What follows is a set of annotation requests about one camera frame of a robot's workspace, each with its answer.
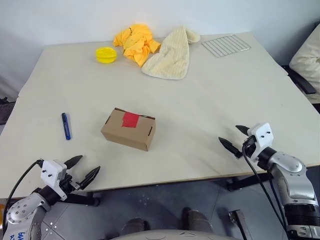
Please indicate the bystander in cream clothes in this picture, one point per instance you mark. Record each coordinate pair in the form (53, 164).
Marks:
(308, 57)

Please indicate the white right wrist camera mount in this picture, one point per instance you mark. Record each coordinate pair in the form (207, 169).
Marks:
(262, 136)

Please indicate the crumpled yellow cloth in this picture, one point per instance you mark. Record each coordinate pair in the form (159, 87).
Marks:
(136, 40)

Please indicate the black table frame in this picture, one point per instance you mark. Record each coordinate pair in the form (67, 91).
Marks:
(80, 198)

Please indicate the black bag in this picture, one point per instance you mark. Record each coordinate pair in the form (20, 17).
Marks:
(5, 110)

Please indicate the black chair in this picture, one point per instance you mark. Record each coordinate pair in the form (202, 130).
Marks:
(303, 83)

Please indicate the blue pen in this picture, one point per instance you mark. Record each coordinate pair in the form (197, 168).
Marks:
(66, 126)

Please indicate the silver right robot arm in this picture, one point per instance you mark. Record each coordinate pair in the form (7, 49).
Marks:
(292, 180)

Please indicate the red tape strip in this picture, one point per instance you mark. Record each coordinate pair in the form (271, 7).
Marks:
(130, 120)

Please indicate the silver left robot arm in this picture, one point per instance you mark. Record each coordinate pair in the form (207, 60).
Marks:
(22, 210)

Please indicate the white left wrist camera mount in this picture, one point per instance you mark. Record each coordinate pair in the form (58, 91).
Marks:
(51, 172)

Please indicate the dark metal bar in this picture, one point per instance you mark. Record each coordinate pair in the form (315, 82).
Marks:
(242, 225)

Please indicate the silver robot torso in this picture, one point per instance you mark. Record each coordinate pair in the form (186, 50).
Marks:
(162, 235)

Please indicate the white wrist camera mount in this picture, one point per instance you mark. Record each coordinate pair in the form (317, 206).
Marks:
(262, 136)
(51, 172)

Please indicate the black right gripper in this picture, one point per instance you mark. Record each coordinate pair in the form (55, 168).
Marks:
(248, 147)

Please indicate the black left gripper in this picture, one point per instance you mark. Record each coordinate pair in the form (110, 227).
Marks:
(68, 184)

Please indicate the brown cardboard box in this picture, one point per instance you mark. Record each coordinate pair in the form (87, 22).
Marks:
(125, 136)

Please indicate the cream ribbed towel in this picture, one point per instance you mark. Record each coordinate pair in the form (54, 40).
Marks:
(172, 57)

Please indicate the yellow ridged plastic ball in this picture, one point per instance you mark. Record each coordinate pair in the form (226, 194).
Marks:
(106, 55)

